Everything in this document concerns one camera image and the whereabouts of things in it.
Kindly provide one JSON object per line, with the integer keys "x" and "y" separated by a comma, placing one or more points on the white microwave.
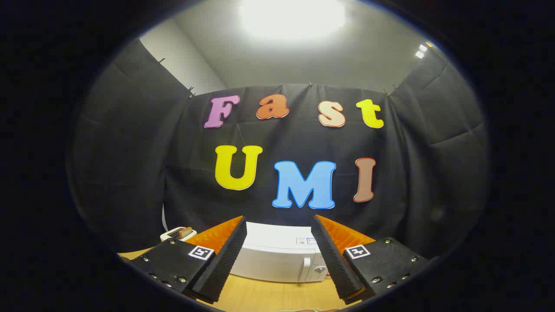
{"x": 277, "y": 255}

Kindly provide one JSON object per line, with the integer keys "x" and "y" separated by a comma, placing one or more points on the cream toaster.
{"x": 170, "y": 235}

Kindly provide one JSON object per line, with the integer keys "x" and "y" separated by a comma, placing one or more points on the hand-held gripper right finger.
{"x": 334, "y": 260}

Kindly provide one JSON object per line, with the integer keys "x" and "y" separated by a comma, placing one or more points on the toasted bread slice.
{"x": 185, "y": 232}

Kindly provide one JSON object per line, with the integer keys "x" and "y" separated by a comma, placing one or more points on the small ceiling light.
{"x": 420, "y": 51}

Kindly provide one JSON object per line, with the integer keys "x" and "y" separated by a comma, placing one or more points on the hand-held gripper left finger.
{"x": 223, "y": 260}

